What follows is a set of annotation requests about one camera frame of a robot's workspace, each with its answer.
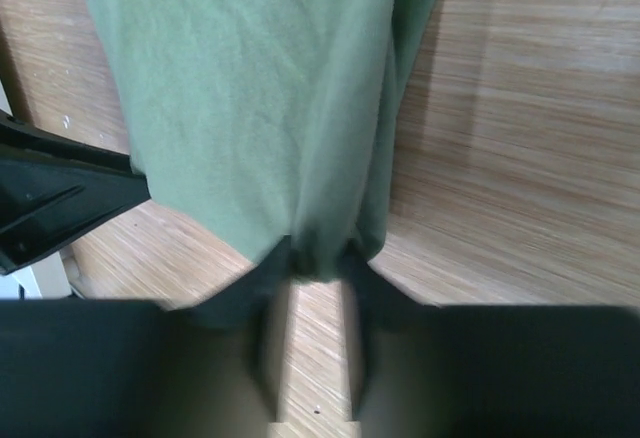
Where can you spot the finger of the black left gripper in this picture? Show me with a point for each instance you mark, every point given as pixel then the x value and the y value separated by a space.
pixel 55 190

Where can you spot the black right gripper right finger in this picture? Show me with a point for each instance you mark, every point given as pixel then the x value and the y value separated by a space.
pixel 418 370

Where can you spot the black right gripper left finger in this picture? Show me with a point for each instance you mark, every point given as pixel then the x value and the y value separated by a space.
pixel 133 368

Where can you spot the olive green tank top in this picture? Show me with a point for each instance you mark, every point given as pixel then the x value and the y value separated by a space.
pixel 265 119

